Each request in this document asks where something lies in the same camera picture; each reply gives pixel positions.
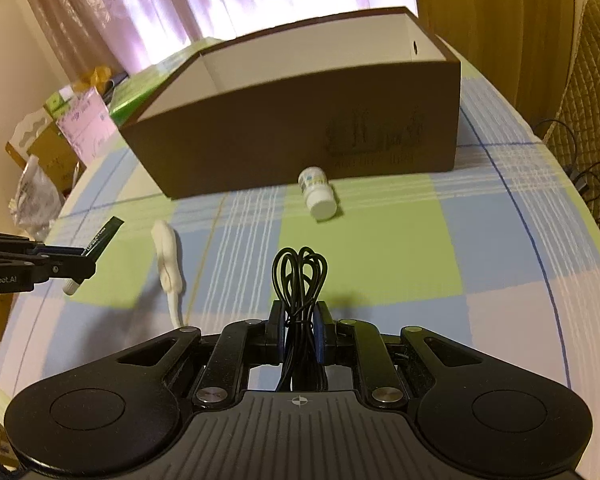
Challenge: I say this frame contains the dark green lip gel tube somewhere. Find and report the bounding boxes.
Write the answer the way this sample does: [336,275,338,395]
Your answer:
[62,216,126,295]

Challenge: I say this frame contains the cream electric toothbrush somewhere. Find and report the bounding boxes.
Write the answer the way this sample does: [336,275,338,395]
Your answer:
[151,219,187,330]

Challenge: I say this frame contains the small white bottle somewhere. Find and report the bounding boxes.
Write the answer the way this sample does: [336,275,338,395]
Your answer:
[298,166,339,222]

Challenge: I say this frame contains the green tissue pack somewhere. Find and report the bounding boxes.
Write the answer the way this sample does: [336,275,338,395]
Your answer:
[109,37,224,126]

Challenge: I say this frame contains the brown cardboard box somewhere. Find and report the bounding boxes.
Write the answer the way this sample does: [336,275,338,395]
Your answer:
[116,6,462,200]

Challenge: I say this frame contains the brown cardboard carton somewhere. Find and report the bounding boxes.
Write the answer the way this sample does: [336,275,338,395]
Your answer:
[5,107,82,196]

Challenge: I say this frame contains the clear crumpled plastic bag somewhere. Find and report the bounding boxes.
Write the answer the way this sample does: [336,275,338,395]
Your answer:
[10,155,64,241]

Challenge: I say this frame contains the pink paper bag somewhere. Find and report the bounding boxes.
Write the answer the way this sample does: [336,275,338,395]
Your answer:
[60,87,119,166]

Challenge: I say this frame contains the yellow plastic bag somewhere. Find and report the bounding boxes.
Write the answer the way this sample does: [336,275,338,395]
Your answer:
[77,65,114,92]

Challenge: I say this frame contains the quilted tan chair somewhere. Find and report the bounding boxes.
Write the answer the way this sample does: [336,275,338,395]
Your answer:
[542,0,600,261]

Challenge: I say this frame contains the black power cables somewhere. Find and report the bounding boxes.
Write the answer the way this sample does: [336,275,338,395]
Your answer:
[532,119,600,224]

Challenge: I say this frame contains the black cable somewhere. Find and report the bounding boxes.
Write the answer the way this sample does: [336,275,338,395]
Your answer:
[271,246,330,394]

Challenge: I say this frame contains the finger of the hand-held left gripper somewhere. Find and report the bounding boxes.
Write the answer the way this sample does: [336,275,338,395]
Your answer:
[0,230,83,258]
[32,254,99,286]

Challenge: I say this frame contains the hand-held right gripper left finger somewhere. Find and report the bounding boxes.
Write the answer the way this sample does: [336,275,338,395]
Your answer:
[115,301,287,409]

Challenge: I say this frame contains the brown wooden door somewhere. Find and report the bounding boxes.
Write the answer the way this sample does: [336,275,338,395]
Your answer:
[410,0,583,128]

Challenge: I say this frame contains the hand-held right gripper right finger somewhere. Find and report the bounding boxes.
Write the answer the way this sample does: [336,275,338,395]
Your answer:
[316,301,484,407]

